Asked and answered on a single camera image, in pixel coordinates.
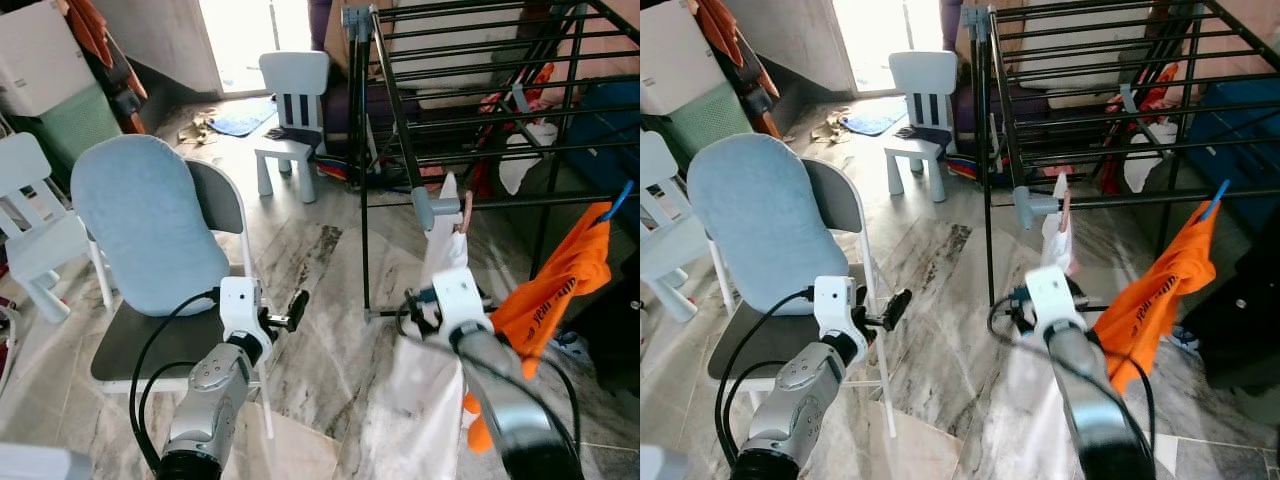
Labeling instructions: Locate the white thin garment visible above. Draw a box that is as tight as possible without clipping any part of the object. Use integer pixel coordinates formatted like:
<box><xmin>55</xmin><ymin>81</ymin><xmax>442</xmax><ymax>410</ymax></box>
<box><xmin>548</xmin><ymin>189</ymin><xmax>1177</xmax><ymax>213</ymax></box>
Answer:
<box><xmin>350</xmin><ymin>172</ymin><xmax>483</xmax><ymax>480</ymax></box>
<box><xmin>965</xmin><ymin>172</ymin><xmax>1081</xmax><ymax>480</ymax></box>

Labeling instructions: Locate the blue hanger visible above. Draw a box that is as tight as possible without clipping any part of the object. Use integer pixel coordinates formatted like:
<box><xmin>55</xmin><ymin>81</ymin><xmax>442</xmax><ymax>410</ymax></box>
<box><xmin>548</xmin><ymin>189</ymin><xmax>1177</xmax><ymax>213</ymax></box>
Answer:
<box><xmin>598</xmin><ymin>180</ymin><xmax>636</xmax><ymax>226</ymax></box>
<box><xmin>1203</xmin><ymin>180</ymin><xmax>1234</xmax><ymax>222</ymax></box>

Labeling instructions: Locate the black metal drying rack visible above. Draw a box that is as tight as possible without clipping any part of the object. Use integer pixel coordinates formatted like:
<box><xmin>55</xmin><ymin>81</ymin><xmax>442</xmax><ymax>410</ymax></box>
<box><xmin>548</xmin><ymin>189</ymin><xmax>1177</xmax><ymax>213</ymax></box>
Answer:
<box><xmin>345</xmin><ymin>0</ymin><xmax>641</xmax><ymax>321</ymax></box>
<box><xmin>965</xmin><ymin>0</ymin><xmax>1280</xmax><ymax>321</ymax></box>

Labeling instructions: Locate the grey white folding chair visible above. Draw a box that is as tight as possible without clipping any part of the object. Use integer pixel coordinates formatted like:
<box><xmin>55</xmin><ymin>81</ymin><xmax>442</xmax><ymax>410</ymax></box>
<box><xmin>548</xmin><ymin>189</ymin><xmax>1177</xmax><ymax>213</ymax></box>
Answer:
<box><xmin>90</xmin><ymin>155</ymin><xmax>276</xmax><ymax>441</ymax></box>
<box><xmin>705</xmin><ymin>155</ymin><xmax>901</xmax><ymax>441</ymax></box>

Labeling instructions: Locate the light blue chair cushion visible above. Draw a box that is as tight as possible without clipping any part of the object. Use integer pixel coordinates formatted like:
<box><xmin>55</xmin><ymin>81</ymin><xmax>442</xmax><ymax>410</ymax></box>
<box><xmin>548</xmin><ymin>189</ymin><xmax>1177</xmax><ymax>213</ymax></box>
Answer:
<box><xmin>70</xmin><ymin>135</ymin><xmax>231</xmax><ymax>316</ymax></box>
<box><xmin>686</xmin><ymin>133</ymin><xmax>851</xmax><ymax>316</ymax></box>

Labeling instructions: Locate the orange shirt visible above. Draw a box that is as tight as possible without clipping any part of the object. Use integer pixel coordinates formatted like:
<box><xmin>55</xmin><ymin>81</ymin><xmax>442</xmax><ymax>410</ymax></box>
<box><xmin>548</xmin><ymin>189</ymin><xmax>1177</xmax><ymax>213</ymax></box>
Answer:
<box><xmin>1095</xmin><ymin>203</ymin><xmax>1221</xmax><ymax>396</ymax></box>
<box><xmin>463</xmin><ymin>200</ymin><xmax>613</xmax><ymax>453</ymax></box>

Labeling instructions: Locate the small white cloth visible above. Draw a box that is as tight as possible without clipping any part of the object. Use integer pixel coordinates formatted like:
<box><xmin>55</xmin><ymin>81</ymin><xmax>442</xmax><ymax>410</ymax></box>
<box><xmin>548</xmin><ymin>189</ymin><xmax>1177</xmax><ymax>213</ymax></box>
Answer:
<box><xmin>498</xmin><ymin>122</ymin><xmax>559</xmax><ymax>196</ymax></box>
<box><xmin>1122</xmin><ymin>120</ymin><xmax>1176</xmax><ymax>194</ymax></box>

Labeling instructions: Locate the blue floor mat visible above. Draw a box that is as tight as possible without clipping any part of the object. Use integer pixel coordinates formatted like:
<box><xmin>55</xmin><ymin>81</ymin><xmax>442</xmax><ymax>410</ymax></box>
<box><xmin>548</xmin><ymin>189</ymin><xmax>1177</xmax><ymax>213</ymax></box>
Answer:
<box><xmin>208</xmin><ymin>97</ymin><xmax>279</xmax><ymax>138</ymax></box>
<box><xmin>840</xmin><ymin>97</ymin><xmax>906</xmax><ymax>138</ymax></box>

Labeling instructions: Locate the black hanging garment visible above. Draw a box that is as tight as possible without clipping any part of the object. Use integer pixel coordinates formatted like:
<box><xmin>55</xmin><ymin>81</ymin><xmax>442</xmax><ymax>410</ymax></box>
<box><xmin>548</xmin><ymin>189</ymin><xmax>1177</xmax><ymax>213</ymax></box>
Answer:
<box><xmin>565</xmin><ymin>205</ymin><xmax>641</xmax><ymax>396</ymax></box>
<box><xmin>1180</xmin><ymin>205</ymin><xmax>1280</xmax><ymax>396</ymax></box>

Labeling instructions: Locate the purple seat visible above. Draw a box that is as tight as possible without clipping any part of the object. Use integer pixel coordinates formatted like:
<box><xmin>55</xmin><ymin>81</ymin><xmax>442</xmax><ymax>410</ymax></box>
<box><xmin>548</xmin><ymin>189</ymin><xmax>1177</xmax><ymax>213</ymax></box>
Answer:
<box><xmin>940</xmin><ymin>0</ymin><xmax>993</xmax><ymax>151</ymax></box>
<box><xmin>308</xmin><ymin>0</ymin><xmax>383</xmax><ymax>156</ymax></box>

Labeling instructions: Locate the white kid chair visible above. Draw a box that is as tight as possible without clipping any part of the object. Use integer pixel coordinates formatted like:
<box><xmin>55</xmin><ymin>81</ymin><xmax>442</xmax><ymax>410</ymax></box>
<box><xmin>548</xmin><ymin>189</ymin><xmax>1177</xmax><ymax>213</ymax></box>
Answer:
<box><xmin>640</xmin><ymin>130</ymin><xmax>736</xmax><ymax>323</ymax></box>
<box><xmin>253</xmin><ymin>50</ymin><xmax>331</xmax><ymax>204</ymax></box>
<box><xmin>0</xmin><ymin>130</ymin><xmax>116</xmax><ymax>326</ymax></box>
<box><xmin>883</xmin><ymin>50</ymin><xmax>959</xmax><ymax>204</ymax></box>

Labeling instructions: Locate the red garment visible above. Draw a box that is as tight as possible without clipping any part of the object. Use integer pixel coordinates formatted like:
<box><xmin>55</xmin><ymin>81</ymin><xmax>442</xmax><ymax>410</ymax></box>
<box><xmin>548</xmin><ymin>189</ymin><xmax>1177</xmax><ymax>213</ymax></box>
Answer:
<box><xmin>1100</xmin><ymin>62</ymin><xmax>1181</xmax><ymax>196</ymax></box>
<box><xmin>478</xmin><ymin>62</ymin><xmax>557</xmax><ymax>201</ymax></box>

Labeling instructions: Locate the blue plastic case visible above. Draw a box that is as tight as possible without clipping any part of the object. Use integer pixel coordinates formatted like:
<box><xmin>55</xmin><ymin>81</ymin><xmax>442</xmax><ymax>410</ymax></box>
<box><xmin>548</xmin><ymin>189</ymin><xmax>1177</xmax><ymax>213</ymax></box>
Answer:
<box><xmin>570</xmin><ymin>80</ymin><xmax>641</xmax><ymax>201</ymax></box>
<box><xmin>1190</xmin><ymin>78</ymin><xmax>1280</xmax><ymax>201</ymax></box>

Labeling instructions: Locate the white appliance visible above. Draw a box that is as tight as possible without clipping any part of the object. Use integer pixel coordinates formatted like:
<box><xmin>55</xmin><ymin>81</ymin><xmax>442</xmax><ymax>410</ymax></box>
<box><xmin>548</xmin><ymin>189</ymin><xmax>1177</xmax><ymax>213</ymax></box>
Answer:
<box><xmin>0</xmin><ymin>0</ymin><xmax>96</xmax><ymax>116</ymax></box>
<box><xmin>640</xmin><ymin>0</ymin><xmax>726</xmax><ymax>116</ymax></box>

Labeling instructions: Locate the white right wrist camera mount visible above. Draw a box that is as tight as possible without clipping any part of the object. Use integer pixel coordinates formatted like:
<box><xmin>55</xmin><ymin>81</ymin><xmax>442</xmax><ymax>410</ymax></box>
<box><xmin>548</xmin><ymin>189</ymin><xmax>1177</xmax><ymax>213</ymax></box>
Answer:
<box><xmin>430</xmin><ymin>268</ymin><xmax>493</xmax><ymax>337</ymax></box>
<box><xmin>1022</xmin><ymin>265</ymin><xmax>1086</xmax><ymax>337</ymax></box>

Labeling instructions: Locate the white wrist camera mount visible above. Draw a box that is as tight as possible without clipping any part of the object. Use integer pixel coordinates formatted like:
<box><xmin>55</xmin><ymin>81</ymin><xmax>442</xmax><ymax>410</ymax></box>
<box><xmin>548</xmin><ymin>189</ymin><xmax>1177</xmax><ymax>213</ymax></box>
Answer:
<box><xmin>430</xmin><ymin>268</ymin><xmax>493</xmax><ymax>337</ymax></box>
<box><xmin>220</xmin><ymin>277</ymin><xmax>263</xmax><ymax>337</ymax></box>
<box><xmin>815</xmin><ymin>277</ymin><xmax>859</xmax><ymax>337</ymax></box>
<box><xmin>1022</xmin><ymin>265</ymin><xmax>1086</xmax><ymax>337</ymax></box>

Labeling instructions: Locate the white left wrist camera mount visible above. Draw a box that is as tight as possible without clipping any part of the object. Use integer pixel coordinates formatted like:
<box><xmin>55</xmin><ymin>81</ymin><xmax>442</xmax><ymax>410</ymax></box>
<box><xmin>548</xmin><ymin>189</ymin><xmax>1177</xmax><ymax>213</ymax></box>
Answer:
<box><xmin>815</xmin><ymin>277</ymin><xmax>859</xmax><ymax>337</ymax></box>
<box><xmin>220</xmin><ymin>277</ymin><xmax>263</xmax><ymax>337</ymax></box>

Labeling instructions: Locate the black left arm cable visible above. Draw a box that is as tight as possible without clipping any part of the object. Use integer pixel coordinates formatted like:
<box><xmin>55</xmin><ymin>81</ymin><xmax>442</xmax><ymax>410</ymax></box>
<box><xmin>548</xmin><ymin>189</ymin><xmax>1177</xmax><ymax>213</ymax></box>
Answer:
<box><xmin>715</xmin><ymin>288</ymin><xmax>819</xmax><ymax>477</ymax></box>
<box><xmin>128</xmin><ymin>288</ymin><xmax>223</xmax><ymax>477</ymax></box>

